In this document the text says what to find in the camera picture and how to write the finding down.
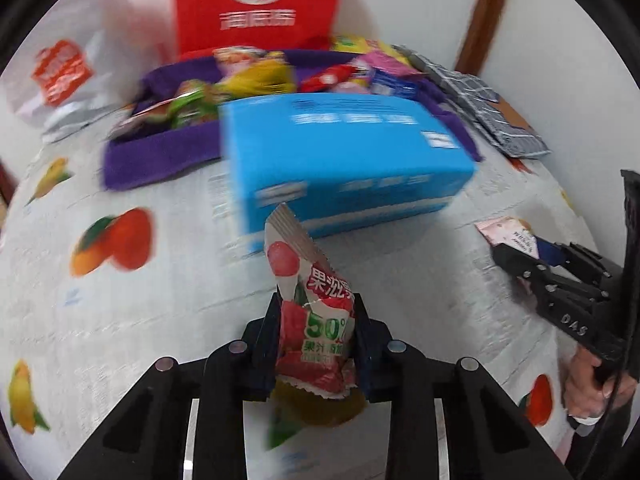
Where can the red fruit jelly packet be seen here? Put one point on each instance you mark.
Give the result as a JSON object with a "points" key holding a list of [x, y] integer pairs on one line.
{"points": [[317, 311]]}

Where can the pink panda snack packet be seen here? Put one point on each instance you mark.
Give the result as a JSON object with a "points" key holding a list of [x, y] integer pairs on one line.
{"points": [[232, 60]]}

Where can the brown wooden door frame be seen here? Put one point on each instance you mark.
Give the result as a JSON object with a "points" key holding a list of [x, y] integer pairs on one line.
{"points": [[484, 23]]}

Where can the fruit-print table cover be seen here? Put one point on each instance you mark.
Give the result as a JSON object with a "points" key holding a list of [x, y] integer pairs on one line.
{"points": [[97, 285]]}

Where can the person's right hand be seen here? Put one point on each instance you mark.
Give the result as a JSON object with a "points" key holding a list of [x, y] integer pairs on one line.
{"points": [[584, 397]]}

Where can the green snack packet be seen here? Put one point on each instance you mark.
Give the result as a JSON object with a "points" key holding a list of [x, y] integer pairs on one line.
{"points": [[195, 103]]}

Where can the pink yellow snack packet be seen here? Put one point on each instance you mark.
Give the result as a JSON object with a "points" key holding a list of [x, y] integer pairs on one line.
{"points": [[378, 60]]}

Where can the white Miniso plastic bag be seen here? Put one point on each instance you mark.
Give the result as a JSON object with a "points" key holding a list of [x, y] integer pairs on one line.
{"points": [[83, 59]]}

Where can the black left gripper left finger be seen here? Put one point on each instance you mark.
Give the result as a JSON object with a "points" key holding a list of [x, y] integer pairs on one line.
{"points": [[144, 436]]}

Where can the light pink small sachet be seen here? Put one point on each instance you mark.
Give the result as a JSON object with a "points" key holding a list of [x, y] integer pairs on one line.
{"points": [[511, 231]]}

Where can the blue tissue pack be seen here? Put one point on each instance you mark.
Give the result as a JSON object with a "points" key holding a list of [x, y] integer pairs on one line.
{"points": [[339, 161]]}

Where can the yellow chips bag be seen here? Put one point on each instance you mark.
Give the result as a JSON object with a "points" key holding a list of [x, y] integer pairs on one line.
{"points": [[361, 45]]}

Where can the purple cloth-lined basket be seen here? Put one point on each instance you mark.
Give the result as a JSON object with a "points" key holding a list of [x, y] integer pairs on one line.
{"points": [[158, 152]]}

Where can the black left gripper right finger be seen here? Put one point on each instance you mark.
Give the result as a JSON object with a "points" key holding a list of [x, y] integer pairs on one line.
{"points": [[487, 436]]}

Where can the red Haidilao paper bag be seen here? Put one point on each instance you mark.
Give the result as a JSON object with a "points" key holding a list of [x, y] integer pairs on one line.
{"points": [[204, 25]]}

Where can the red candy wrapper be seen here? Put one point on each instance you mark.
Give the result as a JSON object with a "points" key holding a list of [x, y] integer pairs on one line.
{"points": [[328, 78]]}

